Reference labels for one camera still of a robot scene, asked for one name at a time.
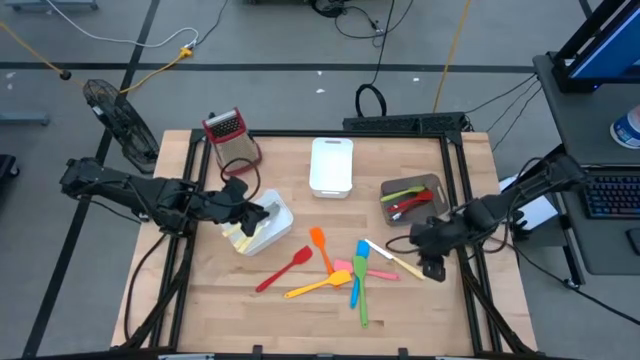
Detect red silicone spoon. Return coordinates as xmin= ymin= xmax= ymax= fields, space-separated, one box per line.
xmin=386 ymin=189 xmax=435 ymax=222

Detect small white plastic bin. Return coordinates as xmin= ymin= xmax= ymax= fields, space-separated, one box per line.
xmin=308 ymin=137 xmax=355 ymax=200

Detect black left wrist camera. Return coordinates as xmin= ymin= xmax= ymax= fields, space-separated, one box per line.
xmin=224 ymin=175 xmax=250 ymax=199

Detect grey cart base bar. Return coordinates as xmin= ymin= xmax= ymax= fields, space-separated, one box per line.
xmin=0 ymin=110 xmax=51 ymax=127
xmin=4 ymin=0 xmax=100 ymax=12

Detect black backlit keyboard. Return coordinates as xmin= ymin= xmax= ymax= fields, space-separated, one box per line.
xmin=579 ymin=169 xmax=640 ymax=221

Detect pink silicone spatula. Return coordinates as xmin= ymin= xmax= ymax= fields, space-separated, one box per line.
xmin=333 ymin=258 xmax=401 ymax=282

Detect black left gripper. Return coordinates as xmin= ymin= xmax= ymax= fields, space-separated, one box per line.
xmin=213 ymin=192 xmax=271 ymax=239

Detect white paper sheet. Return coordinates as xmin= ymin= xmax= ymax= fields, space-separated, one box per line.
xmin=498 ymin=174 xmax=560 ymax=232

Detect black aluminium table frame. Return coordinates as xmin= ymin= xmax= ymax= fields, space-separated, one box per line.
xmin=122 ymin=128 xmax=539 ymax=360

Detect grey translucent bin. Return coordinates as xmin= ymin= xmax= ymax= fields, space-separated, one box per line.
xmin=379 ymin=172 xmax=449 ymax=227

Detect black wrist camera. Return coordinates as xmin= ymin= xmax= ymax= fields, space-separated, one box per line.
xmin=422 ymin=253 xmax=447 ymax=284
xmin=224 ymin=175 xmax=250 ymax=199

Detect white blue canister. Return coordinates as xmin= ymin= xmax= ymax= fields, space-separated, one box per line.
xmin=609 ymin=103 xmax=640 ymax=150

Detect grey keyboard tray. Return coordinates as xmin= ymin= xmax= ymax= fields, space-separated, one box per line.
xmin=553 ymin=164 xmax=640 ymax=277

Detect black cable bundle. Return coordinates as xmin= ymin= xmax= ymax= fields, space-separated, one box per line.
xmin=309 ymin=0 xmax=416 ymax=49

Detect red steel box grater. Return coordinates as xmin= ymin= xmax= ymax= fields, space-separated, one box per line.
xmin=201 ymin=107 xmax=264 ymax=177

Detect orange silicone spatula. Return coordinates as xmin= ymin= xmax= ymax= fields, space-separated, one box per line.
xmin=308 ymin=225 xmax=335 ymax=277

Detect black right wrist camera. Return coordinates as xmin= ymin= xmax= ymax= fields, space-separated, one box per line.
xmin=422 ymin=253 xmax=447 ymax=284

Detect yellow silicone spatula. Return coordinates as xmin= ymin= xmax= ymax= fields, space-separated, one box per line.
xmin=283 ymin=268 xmax=354 ymax=300

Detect black perforated power box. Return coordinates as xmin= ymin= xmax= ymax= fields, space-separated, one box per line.
xmin=342 ymin=111 xmax=469 ymax=135

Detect red silicone spatula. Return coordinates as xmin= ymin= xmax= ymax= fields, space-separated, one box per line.
xmin=254 ymin=244 xmax=315 ymax=294

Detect grey desk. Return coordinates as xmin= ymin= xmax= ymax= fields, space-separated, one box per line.
xmin=532 ymin=51 xmax=640 ymax=167

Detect blue silicone spatula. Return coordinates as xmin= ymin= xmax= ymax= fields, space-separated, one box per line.
xmin=348 ymin=239 xmax=372 ymax=310

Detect large white plastic bin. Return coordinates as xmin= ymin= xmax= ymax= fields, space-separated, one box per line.
xmin=221 ymin=188 xmax=296 ymax=258

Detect black coiled cable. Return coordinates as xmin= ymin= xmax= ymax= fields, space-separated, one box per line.
xmin=353 ymin=0 xmax=399 ymax=119

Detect green silicone spatula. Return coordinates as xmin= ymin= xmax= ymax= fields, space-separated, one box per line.
xmin=352 ymin=255 xmax=371 ymax=330

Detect yellow hanging cable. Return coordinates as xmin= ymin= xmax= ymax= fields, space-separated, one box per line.
xmin=432 ymin=0 xmax=474 ymax=114

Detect black mesh floor fan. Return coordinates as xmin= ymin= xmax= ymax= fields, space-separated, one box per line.
xmin=82 ymin=78 xmax=161 ymax=175

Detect white floor cable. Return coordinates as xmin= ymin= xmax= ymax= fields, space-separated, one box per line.
xmin=43 ymin=0 xmax=201 ymax=50

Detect black computer monitor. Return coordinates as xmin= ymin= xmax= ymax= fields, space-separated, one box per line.
xmin=552 ymin=0 xmax=640 ymax=95

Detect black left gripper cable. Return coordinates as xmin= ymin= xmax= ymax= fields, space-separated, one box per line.
xmin=219 ymin=158 xmax=262 ymax=201

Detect yellow floor extension cable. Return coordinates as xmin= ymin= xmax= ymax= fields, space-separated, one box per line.
xmin=0 ymin=20 xmax=195 ymax=96

